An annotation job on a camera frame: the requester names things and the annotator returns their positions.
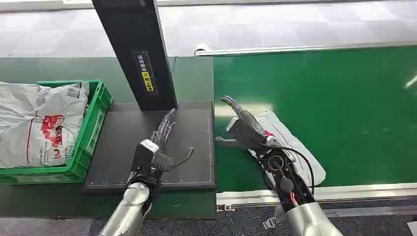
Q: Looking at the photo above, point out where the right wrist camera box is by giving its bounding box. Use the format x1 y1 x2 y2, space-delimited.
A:
225 117 239 133

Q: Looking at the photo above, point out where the green plastic crate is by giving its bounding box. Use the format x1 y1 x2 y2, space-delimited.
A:
0 79 114 186

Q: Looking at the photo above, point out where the black scanner base plate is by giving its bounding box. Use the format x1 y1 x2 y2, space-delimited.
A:
82 100 217 195

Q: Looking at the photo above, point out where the yellow and white post label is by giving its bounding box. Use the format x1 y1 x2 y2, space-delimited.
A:
131 49 160 97

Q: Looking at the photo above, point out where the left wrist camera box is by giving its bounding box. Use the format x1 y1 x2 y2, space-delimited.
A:
131 139 160 175

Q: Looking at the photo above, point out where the green conveyor belt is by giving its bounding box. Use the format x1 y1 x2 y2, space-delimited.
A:
213 45 417 193

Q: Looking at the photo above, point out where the grey plastic mailer parcel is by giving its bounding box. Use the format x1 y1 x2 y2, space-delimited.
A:
250 111 327 189

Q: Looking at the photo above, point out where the long silver conveyor rail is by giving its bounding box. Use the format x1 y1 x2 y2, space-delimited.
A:
195 40 417 57

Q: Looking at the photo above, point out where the black scanner post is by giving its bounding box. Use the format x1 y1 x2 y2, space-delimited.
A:
91 0 178 113

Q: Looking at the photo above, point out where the white parcel with red print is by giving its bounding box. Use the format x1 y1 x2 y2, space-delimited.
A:
0 81 90 169

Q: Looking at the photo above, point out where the wide silver conveyor rail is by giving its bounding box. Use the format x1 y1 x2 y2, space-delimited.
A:
216 182 417 207

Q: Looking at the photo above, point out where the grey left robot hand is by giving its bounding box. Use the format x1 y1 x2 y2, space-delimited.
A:
150 108 195 179

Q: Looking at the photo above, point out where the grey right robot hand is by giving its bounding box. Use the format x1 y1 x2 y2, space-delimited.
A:
215 95 281 154

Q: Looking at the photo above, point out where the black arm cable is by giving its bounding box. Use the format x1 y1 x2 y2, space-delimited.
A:
252 139 316 196

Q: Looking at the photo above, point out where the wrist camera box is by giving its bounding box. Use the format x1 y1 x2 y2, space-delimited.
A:
225 117 239 133
131 139 160 175

